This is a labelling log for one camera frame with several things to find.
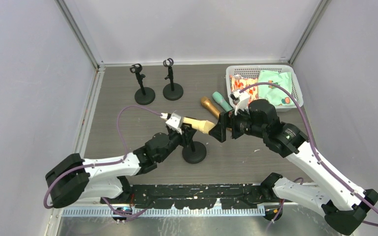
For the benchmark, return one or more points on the black mic stand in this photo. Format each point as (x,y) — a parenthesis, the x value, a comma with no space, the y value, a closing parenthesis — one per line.
(194,153)
(144,95)
(171,91)

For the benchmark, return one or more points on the white plastic basket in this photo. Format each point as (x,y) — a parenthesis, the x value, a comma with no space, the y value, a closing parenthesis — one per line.
(282,75)

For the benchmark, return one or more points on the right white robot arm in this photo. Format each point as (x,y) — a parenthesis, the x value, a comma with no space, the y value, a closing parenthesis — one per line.
(343,204)

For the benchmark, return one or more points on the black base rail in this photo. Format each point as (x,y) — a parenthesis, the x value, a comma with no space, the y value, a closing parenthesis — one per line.
(195,196)

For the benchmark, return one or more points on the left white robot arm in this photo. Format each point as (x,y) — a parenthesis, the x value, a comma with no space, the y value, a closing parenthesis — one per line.
(76,178)

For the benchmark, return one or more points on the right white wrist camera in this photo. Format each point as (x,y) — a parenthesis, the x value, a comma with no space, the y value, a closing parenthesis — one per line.
(241,99)

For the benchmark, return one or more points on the beige microphone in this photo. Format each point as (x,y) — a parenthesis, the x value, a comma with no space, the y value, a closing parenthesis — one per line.
(204,126)

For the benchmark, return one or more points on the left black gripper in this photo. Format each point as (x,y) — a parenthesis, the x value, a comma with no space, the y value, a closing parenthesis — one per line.
(185,134)

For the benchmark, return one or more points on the mint green microphone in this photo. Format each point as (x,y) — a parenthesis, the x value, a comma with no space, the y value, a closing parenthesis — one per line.
(220,100)

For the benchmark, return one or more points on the gold microphone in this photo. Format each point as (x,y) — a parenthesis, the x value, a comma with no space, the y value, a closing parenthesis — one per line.
(208,105)

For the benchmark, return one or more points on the orange patterned cloth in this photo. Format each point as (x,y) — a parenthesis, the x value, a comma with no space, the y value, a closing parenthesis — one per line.
(239,82)

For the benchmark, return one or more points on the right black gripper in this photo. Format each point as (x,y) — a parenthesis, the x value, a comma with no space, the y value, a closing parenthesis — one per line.
(224,125)

